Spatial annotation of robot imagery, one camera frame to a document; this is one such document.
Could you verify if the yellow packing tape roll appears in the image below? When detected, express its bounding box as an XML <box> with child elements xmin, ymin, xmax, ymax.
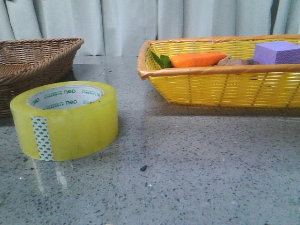
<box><xmin>10</xmin><ymin>81</ymin><xmax>119</xmax><ymax>161</ymax></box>

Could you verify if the small black debris piece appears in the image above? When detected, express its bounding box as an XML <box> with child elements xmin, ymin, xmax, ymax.
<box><xmin>140</xmin><ymin>165</ymin><xmax>148</xmax><ymax>172</ymax></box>

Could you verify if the orange toy carrot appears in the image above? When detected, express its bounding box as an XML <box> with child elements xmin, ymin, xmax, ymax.
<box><xmin>150</xmin><ymin>51</ymin><xmax>227</xmax><ymax>68</ymax></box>

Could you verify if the white curtain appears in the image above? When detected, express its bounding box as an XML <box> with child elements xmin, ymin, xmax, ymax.
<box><xmin>0</xmin><ymin>0</ymin><xmax>300</xmax><ymax>56</ymax></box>

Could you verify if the brown lumpy object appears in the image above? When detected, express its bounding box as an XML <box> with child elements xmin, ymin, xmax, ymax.
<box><xmin>215</xmin><ymin>55</ymin><xmax>260</xmax><ymax>66</ymax></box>

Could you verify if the yellow woven basket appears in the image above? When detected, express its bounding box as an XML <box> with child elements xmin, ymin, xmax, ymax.
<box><xmin>138</xmin><ymin>34</ymin><xmax>300</xmax><ymax>108</ymax></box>

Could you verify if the brown wicker basket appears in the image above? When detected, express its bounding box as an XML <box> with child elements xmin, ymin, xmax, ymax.
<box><xmin>0</xmin><ymin>37</ymin><xmax>84</xmax><ymax>117</ymax></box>

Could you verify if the purple foam block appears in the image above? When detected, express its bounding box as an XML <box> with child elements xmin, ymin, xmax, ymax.
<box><xmin>253</xmin><ymin>41</ymin><xmax>300</xmax><ymax>65</ymax></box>

